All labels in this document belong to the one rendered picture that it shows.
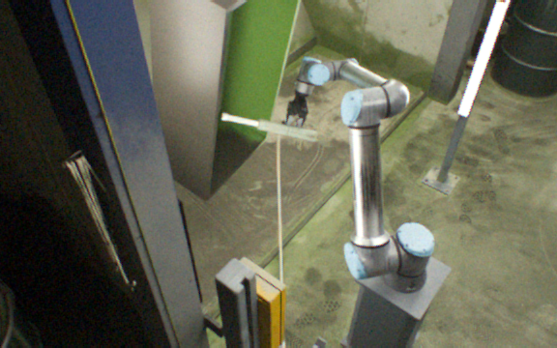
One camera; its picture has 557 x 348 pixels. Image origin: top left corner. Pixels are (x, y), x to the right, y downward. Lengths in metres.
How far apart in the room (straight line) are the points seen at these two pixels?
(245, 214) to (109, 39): 2.13
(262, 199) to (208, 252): 0.52
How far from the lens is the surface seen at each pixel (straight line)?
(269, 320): 1.09
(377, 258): 1.91
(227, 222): 3.06
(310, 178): 3.31
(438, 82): 4.10
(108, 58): 1.14
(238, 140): 2.92
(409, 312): 2.11
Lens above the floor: 2.44
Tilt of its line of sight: 46 degrees down
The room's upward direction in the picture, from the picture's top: straight up
